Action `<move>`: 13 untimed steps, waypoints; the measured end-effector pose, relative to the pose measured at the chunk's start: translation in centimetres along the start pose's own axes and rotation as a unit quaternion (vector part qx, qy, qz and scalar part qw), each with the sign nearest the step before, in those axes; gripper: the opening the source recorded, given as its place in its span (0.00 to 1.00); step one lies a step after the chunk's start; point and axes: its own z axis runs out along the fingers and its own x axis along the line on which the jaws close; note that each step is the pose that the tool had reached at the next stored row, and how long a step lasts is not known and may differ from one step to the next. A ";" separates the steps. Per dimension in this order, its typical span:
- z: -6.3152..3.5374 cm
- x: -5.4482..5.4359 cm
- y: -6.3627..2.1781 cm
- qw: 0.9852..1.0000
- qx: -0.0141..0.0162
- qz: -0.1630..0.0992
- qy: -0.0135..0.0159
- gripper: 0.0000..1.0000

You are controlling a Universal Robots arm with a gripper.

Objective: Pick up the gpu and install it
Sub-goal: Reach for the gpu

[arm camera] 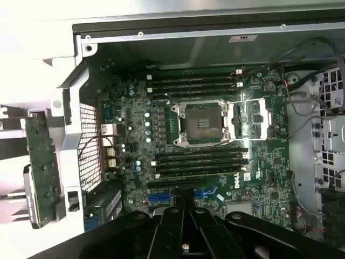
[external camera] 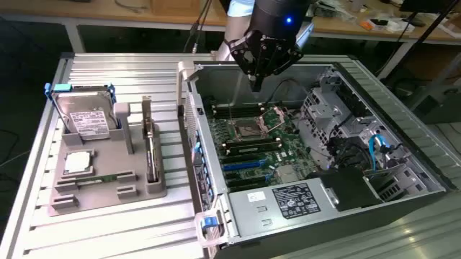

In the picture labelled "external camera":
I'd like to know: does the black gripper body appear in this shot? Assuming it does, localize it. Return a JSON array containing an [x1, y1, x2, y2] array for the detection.
[[250, 0, 316, 46]]

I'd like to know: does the green GPU with metal bracket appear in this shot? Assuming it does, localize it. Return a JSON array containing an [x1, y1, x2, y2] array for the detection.
[[141, 96, 162, 185]]

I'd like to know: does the wooden workbench with clutter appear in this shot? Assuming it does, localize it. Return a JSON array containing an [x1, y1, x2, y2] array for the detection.
[[309, 0, 461, 79]]

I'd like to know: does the metal socket cover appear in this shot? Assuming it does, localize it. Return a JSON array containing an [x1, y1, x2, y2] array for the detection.
[[257, 105, 289, 133]]

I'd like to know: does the metal disk bay cage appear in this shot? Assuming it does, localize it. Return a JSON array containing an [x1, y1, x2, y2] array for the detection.
[[300, 86, 376, 152]]

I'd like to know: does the CPU socket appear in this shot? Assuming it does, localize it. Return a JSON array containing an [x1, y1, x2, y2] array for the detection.
[[233, 120, 266, 140]]

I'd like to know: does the green motherboard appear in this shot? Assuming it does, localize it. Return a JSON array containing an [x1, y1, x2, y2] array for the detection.
[[203, 101, 325, 194]]

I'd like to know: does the black installed RAM stick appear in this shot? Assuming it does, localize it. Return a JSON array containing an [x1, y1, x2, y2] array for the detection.
[[223, 139, 282, 156]]

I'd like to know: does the blue expansion slot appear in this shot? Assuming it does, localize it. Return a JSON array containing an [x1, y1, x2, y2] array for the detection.
[[222, 161, 262, 171]]

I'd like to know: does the black slanted pole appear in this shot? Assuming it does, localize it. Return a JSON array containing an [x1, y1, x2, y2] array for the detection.
[[377, 0, 459, 79]]

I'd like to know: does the wooden workbench with cardboard box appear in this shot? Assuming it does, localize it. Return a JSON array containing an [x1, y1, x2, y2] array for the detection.
[[0, 0, 231, 52]]

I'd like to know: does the silver chipset heatsink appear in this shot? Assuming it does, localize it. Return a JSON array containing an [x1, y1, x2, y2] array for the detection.
[[276, 165, 301, 185]]

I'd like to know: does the silver hard disk drive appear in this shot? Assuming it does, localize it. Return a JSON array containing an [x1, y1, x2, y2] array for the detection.
[[54, 91, 119, 141]]

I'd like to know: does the black fan shroud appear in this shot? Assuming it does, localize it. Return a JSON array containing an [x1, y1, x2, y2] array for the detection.
[[306, 168, 385, 213]]

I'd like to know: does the blue disk caddy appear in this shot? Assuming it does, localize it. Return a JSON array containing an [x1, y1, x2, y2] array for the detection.
[[43, 83, 117, 109]]

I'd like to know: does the grey parts rack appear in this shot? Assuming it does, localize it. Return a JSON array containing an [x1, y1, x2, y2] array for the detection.
[[46, 102, 169, 217]]

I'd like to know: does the grey power supply unit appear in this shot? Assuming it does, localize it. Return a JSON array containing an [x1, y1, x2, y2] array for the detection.
[[226, 178, 342, 238]]

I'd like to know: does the green RAM stick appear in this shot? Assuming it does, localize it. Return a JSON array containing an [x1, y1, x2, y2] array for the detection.
[[76, 174, 119, 186]]

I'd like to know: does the silver CPU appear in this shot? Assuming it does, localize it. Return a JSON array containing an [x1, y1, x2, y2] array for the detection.
[[63, 152, 91, 175]]

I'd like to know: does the blue case latch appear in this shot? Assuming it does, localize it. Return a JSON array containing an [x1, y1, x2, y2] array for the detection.
[[201, 215, 219, 230]]

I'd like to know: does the open black PC case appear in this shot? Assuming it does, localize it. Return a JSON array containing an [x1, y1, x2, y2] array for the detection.
[[177, 60, 456, 259]]

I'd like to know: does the black case cable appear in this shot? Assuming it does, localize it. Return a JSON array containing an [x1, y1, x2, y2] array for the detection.
[[269, 78, 312, 101]]

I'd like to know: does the black hanging arm cable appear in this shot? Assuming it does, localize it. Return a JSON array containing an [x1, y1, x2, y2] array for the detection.
[[182, 0, 214, 54]]

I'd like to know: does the blue wire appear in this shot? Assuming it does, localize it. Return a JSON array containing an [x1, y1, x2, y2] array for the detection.
[[368, 133, 389, 172]]

